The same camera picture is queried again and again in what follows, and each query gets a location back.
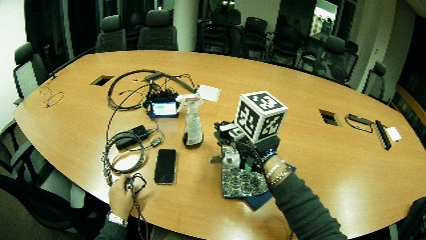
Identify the black power adapter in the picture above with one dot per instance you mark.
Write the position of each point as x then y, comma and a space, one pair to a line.
133, 135

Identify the white square card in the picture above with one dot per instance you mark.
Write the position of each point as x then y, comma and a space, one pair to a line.
209, 93

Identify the thin-framed eyeglasses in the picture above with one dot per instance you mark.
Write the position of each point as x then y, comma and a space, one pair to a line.
54, 99

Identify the black office chair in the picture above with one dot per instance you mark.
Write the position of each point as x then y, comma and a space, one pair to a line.
376, 83
287, 45
337, 60
256, 36

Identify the black smartphone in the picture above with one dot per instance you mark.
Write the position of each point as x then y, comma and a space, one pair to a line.
165, 166

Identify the dark blue notebook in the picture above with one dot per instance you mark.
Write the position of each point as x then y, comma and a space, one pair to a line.
260, 201

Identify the small black device with screen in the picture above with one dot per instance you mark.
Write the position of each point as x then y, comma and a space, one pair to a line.
163, 107

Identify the grey office chair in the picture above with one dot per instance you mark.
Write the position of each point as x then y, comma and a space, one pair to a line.
157, 31
18, 156
28, 71
111, 35

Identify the silver wristwatch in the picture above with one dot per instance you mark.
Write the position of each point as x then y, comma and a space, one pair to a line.
116, 219

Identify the white pillar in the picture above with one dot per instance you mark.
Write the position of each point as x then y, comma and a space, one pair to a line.
185, 25

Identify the small white box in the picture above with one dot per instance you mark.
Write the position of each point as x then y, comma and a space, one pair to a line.
393, 134

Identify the white marker cube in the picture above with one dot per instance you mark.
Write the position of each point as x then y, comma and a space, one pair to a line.
260, 115

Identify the white spray bottle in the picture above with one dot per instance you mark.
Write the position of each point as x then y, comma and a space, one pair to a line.
193, 126

